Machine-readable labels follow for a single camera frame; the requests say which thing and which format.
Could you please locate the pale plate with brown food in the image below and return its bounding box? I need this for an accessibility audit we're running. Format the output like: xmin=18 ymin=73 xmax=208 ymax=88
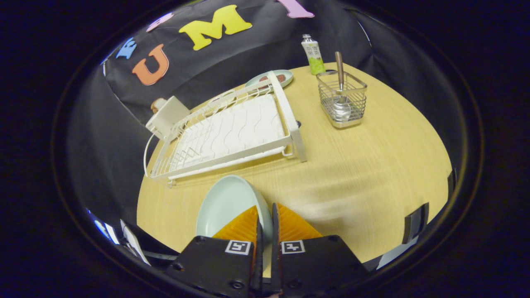
xmin=245 ymin=69 xmax=294 ymax=92

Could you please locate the pale green plate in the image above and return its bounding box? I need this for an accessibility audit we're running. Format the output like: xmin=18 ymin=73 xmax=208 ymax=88
xmin=195 ymin=175 xmax=274 ymax=255

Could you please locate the white toaster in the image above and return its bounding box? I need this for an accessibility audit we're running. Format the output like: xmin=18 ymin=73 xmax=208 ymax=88
xmin=145 ymin=96 xmax=191 ymax=140

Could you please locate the green label drink bottle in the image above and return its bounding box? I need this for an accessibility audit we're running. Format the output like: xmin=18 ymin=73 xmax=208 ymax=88
xmin=301 ymin=34 xmax=326 ymax=76

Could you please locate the small divided sauce dish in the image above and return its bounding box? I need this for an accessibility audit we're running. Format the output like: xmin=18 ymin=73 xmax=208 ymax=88
xmin=208 ymin=89 xmax=237 ymax=105

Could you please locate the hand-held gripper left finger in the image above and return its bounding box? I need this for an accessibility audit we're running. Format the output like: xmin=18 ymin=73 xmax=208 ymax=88
xmin=165 ymin=206 xmax=264 ymax=298

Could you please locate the metal wire basket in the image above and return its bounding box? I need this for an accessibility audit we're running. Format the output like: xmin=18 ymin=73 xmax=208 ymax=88
xmin=317 ymin=70 xmax=368 ymax=129

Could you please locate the white wire dish rack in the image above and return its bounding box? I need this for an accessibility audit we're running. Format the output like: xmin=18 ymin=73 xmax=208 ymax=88
xmin=143 ymin=71 xmax=308 ymax=187

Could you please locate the wooden handle metal spoon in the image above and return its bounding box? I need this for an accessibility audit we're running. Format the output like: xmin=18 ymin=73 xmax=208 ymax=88
xmin=332 ymin=51 xmax=352 ymax=121

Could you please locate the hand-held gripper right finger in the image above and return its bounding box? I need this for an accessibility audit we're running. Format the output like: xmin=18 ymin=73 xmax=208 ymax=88
xmin=270 ymin=202 xmax=371 ymax=298

